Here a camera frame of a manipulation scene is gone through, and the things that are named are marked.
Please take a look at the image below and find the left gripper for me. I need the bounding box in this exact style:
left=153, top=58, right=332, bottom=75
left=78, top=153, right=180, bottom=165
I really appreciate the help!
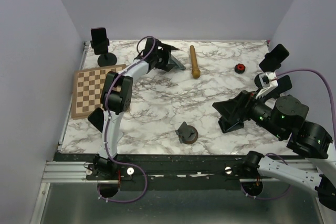
left=153, top=43, right=176, bottom=72

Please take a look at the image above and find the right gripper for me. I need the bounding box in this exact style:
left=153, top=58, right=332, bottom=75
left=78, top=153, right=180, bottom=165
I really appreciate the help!
left=212, top=87, right=285, bottom=138

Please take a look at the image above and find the blue phone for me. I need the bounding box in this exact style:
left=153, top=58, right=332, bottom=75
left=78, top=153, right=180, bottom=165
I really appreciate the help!
left=222, top=122, right=244, bottom=133

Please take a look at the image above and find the black phone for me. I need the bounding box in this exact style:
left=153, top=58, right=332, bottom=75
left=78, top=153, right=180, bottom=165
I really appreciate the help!
left=88, top=108, right=104, bottom=133

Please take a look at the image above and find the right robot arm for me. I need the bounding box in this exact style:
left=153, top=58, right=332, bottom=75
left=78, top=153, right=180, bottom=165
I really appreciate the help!
left=212, top=91, right=335, bottom=210

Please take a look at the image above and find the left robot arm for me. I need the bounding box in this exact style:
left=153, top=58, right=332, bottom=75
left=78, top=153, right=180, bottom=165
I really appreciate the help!
left=88, top=36, right=185, bottom=179

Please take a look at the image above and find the black folding stand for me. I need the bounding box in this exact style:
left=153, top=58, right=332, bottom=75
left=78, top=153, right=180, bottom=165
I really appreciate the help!
left=218, top=119, right=244, bottom=134

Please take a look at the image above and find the black rear-right pole stand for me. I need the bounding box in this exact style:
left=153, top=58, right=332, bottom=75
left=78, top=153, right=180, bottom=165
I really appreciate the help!
left=254, top=72, right=276, bottom=89

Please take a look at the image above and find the round wooden base stand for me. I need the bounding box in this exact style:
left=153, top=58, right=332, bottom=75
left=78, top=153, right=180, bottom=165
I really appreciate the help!
left=175, top=122, right=198, bottom=145

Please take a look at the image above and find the black rear-left pole stand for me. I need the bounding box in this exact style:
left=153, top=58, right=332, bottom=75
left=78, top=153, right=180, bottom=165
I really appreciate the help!
left=90, top=39, right=117, bottom=67

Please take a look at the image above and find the silver phone stand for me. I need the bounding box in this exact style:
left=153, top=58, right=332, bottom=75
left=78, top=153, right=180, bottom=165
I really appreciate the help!
left=116, top=131, right=124, bottom=143

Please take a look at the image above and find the wooden rolling pin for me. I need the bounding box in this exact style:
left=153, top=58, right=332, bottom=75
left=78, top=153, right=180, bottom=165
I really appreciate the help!
left=190, top=45, right=201, bottom=79

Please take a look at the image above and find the red black knob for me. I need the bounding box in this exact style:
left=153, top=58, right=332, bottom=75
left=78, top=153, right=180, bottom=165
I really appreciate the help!
left=234, top=63, right=246, bottom=74

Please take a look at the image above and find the wooden chessboard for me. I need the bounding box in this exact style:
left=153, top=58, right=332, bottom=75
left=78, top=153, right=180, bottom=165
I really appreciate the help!
left=71, top=64, right=126, bottom=120

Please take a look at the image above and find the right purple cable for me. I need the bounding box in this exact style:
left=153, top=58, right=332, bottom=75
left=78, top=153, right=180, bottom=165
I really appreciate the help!
left=240, top=68, right=336, bottom=202

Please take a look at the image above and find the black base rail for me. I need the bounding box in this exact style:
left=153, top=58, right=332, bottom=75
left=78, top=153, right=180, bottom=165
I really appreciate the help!
left=86, top=153, right=308, bottom=192

